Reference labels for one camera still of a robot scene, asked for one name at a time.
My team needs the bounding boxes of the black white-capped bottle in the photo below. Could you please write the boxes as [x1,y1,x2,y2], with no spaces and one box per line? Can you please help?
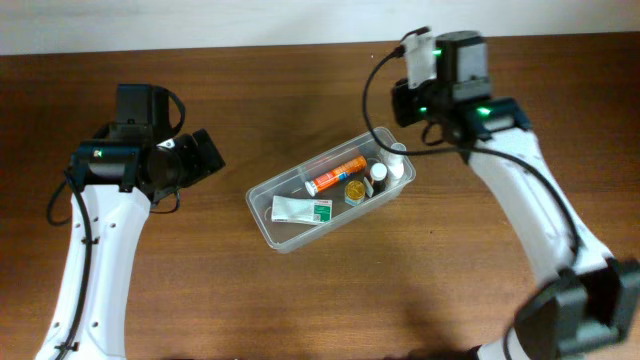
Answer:
[363,162,387,198]

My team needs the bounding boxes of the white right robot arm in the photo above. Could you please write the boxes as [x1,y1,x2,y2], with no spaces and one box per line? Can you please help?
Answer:
[392,79,639,359]

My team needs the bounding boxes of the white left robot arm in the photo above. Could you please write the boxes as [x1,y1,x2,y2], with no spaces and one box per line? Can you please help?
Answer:
[36,129,225,359]

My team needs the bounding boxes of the white squeeze tube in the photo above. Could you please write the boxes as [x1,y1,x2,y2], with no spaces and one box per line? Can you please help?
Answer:
[381,150,405,183]

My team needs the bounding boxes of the clear plastic container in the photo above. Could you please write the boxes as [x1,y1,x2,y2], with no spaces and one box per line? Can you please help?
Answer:
[246,127,416,253]

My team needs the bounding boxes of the gold lid balm jar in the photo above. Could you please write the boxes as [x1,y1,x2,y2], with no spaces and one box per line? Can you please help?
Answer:
[345,180,366,206]

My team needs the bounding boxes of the orange white-capped tube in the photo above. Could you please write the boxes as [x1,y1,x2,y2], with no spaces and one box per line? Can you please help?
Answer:
[305,156,367,197]

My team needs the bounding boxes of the white green medicine box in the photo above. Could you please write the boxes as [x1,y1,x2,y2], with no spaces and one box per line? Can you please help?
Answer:
[271,196,333,225]

